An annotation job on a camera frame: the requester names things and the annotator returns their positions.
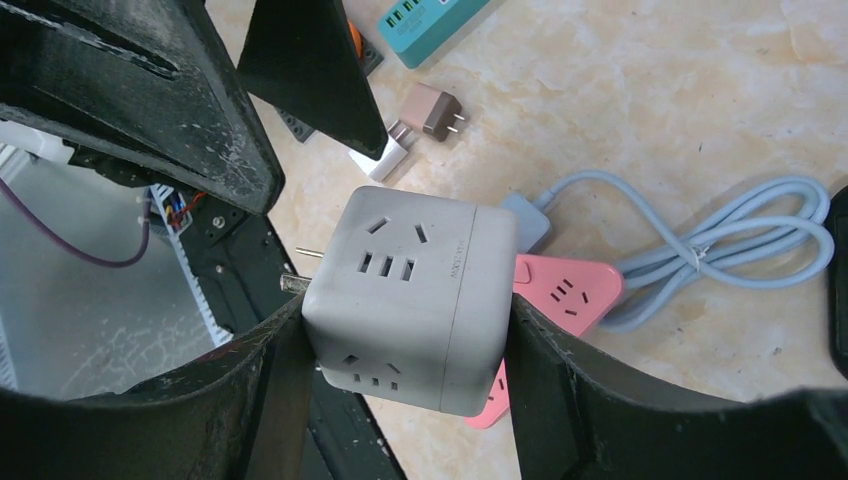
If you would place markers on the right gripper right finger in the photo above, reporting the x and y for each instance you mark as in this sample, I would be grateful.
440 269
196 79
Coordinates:
579 413

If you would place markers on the white cube socket adapter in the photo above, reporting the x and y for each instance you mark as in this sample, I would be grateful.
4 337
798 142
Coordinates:
411 300

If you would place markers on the small white charger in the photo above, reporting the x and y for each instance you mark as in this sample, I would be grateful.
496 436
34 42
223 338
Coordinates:
395 151

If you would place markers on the orange arch block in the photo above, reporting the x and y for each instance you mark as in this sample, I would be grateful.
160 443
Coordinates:
357 40

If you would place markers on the pink triangular power strip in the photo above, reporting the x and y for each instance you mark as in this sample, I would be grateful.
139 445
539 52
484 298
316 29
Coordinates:
574 295

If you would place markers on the dark grey building baseplate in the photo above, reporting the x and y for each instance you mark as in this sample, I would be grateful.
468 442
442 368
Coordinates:
338 101

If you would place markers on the pink brown charger plug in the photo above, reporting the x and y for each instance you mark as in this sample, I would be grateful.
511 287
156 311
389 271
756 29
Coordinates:
432 112

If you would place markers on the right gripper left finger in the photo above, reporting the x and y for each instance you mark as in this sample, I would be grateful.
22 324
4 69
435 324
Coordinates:
237 412

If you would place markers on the black open case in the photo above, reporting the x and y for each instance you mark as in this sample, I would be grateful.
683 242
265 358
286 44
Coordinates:
836 224

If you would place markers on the light blue power strip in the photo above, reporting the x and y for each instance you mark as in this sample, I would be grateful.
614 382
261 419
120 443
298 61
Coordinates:
764 222

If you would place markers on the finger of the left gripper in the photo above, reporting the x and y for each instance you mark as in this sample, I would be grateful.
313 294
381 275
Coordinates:
148 82
300 57

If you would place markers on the teal power strip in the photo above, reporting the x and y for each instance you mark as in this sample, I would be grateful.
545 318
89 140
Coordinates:
416 29

